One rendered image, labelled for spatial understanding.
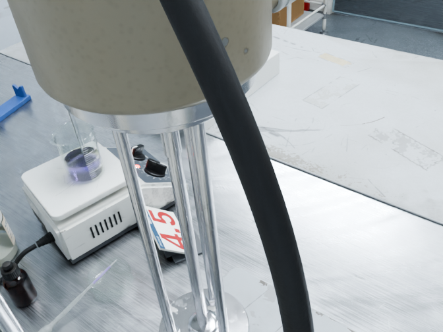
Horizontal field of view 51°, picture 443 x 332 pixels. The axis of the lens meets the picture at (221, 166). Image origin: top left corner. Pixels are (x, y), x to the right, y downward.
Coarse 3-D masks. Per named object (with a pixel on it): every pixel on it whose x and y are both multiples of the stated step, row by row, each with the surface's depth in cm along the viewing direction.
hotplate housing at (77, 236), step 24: (24, 192) 65; (120, 192) 62; (144, 192) 64; (168, 192) 67; (48, 216) 60; (72, 216) 59; (96, 216) 60; (120, 216) 63; (48, 240) 62; (72, 240) 59; (96, 240) 62
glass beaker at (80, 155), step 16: (64, 128) 60; (80, 128) 61; (64, 144) 57; (80, 144) 58; (96, 144) 60; (64, 160) 59; (80, 160) 59; (96, 160) 60; (80, 176) 60; (96, 176) 61
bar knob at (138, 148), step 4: (140, 144) 73; (132, 148) 70; (136, 148) 70; (140, 148) 72; (132, 152) 70; (136, 152) 71; (140, 152) 72; (136, 156) 71; (140, 156) 72; (144, 156) 72; (140, 160) 71
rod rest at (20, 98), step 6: (18, 90) 97; (24, 90) 97; (18, 96) 98; (24, 96) 97; (6, 102) 96; (12, 102) 96; (18, 102) 96; (24, 102) 97; (0, 108) 95; (6, 108) 94; (12, 108) 94; (18, 108) 96; (0, 114) 93; (6, 114) 93; (0, 120) 92
